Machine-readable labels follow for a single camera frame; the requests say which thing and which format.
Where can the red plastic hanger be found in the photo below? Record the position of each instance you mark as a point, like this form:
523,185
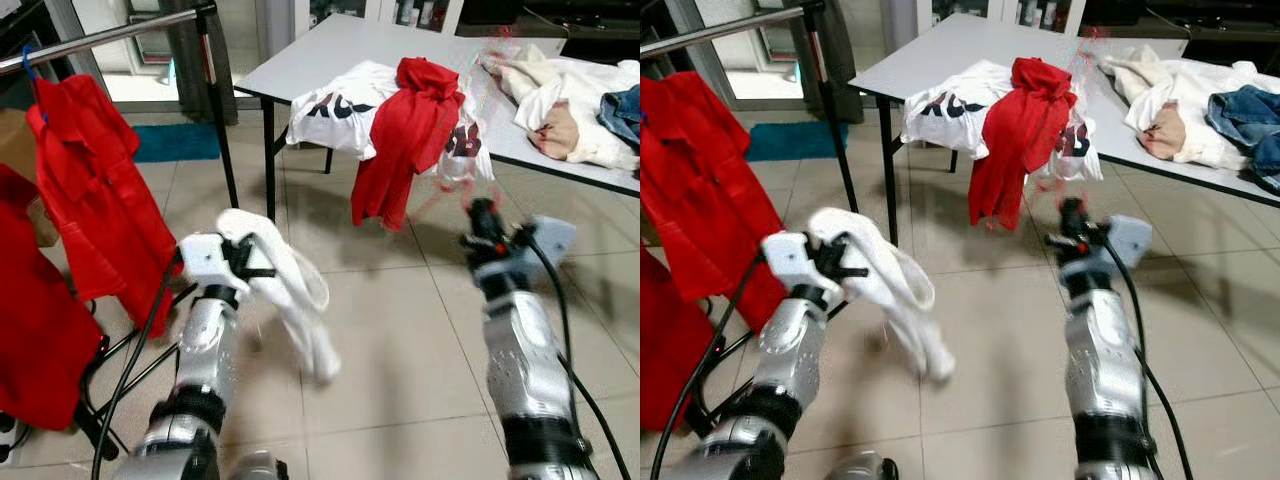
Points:
470,195
1063,190

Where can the white t-shirt with green patch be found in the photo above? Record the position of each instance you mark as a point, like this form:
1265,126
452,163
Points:
900,300
300,310

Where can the blue denim garment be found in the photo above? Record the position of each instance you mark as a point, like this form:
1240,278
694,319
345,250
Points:
622,115
1250,125

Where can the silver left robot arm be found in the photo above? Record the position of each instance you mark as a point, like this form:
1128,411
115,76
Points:
790,350
210,350

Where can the blue plastic hanger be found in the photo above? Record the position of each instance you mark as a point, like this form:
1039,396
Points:
27,68

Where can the crumpled red garment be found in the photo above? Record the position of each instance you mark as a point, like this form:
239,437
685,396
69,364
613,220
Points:
1020,140
405,140

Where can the teal floor mat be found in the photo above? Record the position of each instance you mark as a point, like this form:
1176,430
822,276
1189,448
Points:
795,142
170,142

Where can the red collared shirt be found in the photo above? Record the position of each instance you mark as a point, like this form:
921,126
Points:
710,200
100,200

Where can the cream knit garment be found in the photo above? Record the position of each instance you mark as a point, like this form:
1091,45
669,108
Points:
525,70
1140,70

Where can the red t-shirt white trim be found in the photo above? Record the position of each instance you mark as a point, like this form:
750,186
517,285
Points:
40,320
662,340

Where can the black TV stand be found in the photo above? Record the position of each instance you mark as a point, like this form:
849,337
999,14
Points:
560,20
1180,20

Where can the dark curtain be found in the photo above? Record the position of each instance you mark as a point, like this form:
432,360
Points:
845,50
185,50

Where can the grey table black legs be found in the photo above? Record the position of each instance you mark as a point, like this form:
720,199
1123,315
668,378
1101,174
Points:
940,45
330,45

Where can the white glass door cabinet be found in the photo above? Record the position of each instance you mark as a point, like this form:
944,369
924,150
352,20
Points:
925,10
300,10

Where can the large brown cardboard box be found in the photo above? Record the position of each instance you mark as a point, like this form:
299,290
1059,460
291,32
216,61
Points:
15,140

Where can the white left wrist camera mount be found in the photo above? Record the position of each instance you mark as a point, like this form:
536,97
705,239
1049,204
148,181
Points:
795,265
205,262

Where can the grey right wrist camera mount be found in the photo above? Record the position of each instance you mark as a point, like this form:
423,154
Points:
545,238
1125,240

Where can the steel clothes rail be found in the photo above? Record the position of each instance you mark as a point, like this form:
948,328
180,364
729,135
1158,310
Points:
110,38
720,31

